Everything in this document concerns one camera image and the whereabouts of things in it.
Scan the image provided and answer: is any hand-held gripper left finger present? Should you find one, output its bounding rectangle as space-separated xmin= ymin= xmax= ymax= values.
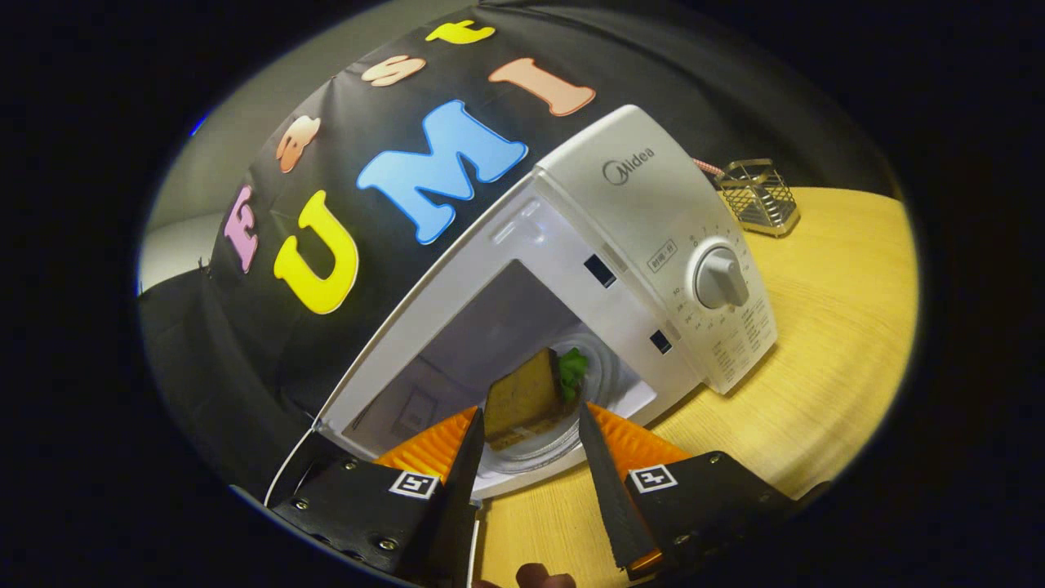
xmin=265 ymin=407 xmax=487 ymax=588

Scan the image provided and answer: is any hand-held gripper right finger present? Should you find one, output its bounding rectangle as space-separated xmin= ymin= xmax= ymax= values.
xmin=576 ymin=399 xmax=805 ymax=582

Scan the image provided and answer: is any brown bread slice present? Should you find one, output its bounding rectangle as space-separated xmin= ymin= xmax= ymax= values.
xmin=483 ymin=347 xmax=566 ymax=452

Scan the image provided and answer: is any white microwave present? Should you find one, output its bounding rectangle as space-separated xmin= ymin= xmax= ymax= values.
xmin=263 ymin=104 xmax=779 ymax=588

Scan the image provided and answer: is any glass microwave turntable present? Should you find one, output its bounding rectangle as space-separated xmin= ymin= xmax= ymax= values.
xmin=478 ymin=331 xmax=625 ymax=476

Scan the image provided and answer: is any metal wire utensil holder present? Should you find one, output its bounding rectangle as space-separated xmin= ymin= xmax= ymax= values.
xmin=717 ymin=158 xmax=802 ymax=238

